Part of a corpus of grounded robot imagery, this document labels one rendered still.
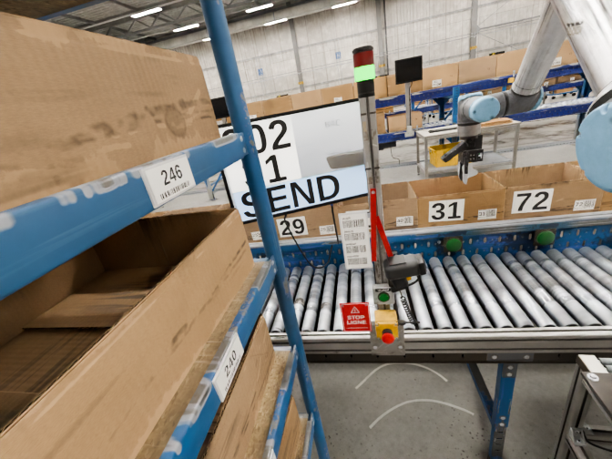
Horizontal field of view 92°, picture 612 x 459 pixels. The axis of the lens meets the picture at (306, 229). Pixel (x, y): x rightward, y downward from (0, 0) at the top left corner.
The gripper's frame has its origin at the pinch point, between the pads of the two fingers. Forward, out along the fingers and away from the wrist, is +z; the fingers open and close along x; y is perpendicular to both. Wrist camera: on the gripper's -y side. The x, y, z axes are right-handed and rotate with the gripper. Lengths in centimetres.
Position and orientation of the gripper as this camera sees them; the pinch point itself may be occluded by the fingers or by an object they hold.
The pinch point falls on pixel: (462, 179)
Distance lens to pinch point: 156.8
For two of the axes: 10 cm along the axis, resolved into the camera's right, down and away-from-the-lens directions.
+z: 1.8, 9.0, 4.0
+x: 1.5, -4.2, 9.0
